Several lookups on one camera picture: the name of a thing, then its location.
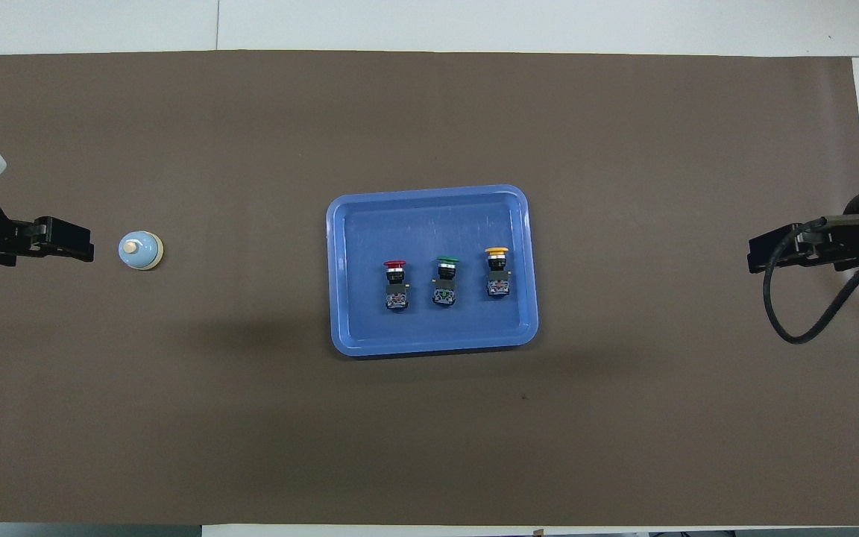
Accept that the red push button switch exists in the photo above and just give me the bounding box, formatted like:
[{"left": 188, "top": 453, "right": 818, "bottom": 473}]
[{"left": 383, "top": 260, "right": 409, "bottom": 313}]

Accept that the light blue service bell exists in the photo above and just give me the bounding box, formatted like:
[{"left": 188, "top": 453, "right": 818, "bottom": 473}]
[{"left": 117, "top": 231, "right": 166, "bottom": 271}]

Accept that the green push button switch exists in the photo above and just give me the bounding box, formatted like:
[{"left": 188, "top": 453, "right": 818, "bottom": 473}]
[{"left": 432, "top": 256, "right": 460, "bottom": 308}]

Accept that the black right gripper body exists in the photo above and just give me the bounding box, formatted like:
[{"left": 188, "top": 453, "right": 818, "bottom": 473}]
[{"left": 799, "top": 222, "right": 859, "bottom": 274}]

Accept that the yellow push button switch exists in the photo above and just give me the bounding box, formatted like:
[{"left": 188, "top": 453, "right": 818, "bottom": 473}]
[{"left": 484, "top": 247, "right": 512, "bottom": 298}]

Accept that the brown table mat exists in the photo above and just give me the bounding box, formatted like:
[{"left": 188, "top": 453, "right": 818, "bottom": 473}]
[{"left": 0, "top": 50, "right": 859, "bottom": 527}]

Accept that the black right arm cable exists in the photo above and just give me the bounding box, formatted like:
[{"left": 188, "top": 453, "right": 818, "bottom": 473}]
[{"left": 763, "top": 215, "right": 859, "bottom": 345}]

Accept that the blue plastic tray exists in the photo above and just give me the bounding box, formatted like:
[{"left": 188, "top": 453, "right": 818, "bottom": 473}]
[{"left": 326, "top": 184, "right": 539, "bottom": 358}]

